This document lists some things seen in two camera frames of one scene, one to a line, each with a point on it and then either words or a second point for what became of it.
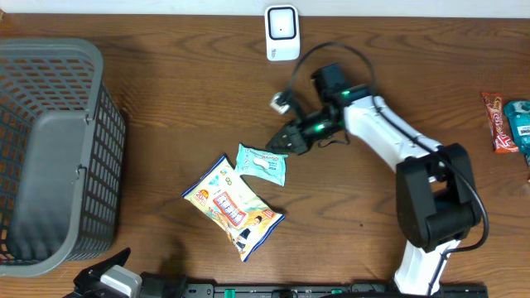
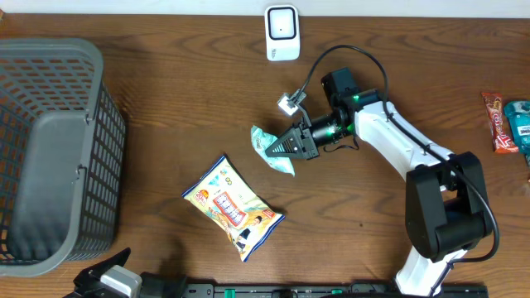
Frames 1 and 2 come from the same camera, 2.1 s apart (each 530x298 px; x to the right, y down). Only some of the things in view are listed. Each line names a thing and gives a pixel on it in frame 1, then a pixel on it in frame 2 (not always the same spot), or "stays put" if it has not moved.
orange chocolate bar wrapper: (502, 141) stays put
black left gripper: (96, 271) stays put
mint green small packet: (252, 162) → (262, 141)
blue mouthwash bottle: (518, 114) stays put
